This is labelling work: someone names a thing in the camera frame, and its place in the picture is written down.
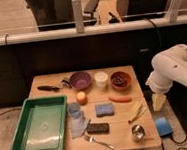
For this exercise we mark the orange carrot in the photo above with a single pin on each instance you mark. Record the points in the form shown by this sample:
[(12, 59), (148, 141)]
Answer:
[(120, 99)]

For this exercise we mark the silver metal measuring cup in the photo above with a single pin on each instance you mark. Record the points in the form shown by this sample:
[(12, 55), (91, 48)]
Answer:
[(138, 133)]

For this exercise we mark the black office chair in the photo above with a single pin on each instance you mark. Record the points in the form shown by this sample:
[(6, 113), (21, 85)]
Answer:
[(89, 11)]

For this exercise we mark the small metal clip object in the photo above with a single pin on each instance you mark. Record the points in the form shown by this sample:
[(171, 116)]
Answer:
[(66, 83)]

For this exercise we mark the brown bowl with beans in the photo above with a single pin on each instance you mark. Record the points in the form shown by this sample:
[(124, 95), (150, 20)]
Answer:
[(120, 80)]

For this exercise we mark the blue plastic cup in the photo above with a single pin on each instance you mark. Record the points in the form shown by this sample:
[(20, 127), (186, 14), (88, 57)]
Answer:
[(74, 110)]

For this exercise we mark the wooden table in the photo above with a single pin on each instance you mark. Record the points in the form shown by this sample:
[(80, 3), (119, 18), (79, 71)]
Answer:
[(120, 130)]

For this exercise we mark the blue sponge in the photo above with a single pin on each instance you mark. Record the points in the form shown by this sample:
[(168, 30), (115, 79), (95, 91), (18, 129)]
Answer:
[(105, 109)]

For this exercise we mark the orange round fruit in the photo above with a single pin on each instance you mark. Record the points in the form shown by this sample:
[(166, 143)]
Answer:
[(81, 98)]

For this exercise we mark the purple bowl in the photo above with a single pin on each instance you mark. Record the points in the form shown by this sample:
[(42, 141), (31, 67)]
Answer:
[(80, 80)]

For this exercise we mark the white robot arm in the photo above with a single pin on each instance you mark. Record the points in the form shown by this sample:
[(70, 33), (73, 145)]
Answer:
[(169, 66)]

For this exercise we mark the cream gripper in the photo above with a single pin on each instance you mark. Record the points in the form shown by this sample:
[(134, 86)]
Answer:
[(158, 101)]

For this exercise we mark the blue-grey cloth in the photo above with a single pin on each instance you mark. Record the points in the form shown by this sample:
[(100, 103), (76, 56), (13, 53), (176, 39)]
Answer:
[(78, 126)]

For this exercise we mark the white plastic container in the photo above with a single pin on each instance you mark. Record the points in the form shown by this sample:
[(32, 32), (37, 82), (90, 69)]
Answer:
[(101, 79)]

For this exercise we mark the green plastic tray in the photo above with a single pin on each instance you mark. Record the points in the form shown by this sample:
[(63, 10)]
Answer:
[(41, 124)]

